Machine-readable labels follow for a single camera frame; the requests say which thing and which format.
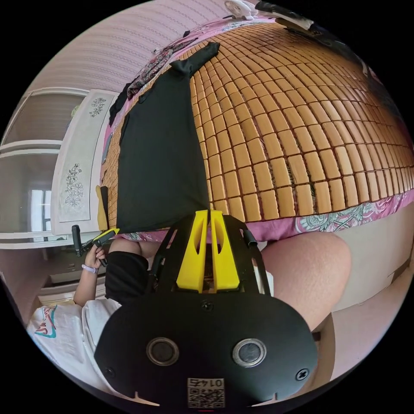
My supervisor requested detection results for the person's left forearm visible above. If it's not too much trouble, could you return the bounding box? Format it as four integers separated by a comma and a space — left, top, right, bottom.
73, 264, 100, 305

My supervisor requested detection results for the pile of dark clothes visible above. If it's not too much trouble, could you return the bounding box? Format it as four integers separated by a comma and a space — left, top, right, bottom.
255, 0, 400, 136

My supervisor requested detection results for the black shirt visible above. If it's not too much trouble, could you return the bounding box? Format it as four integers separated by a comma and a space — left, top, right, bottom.
116, 41, 221, 234

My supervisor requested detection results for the white cupboard with flower print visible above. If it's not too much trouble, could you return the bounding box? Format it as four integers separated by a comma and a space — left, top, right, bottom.
51, 88, 119, 236

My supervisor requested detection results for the person's body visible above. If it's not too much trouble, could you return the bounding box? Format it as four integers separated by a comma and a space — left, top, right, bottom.
27, 231, 353, 396

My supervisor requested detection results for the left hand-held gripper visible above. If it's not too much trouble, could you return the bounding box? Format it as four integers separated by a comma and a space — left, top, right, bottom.
81, 227, 121, 268

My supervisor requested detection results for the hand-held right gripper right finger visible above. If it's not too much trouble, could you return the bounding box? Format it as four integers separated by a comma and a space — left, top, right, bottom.
210, 210, 241, 294

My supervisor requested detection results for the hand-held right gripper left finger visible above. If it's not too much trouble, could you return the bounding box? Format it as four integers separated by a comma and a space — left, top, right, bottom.
176, 209, 210, 292

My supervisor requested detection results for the window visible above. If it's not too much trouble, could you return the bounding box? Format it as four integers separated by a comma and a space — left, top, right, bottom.
0, 88, 88, 242

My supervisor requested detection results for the person's left hand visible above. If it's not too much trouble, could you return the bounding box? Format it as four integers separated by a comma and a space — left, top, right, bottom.
84, 242, 108, 270

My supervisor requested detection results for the bed with woven mat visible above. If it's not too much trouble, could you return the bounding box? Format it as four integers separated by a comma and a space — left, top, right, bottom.
99, 13, 414, 313

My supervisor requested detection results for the white fan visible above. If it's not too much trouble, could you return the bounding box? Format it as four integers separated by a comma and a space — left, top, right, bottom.
224, 0, 259, 21

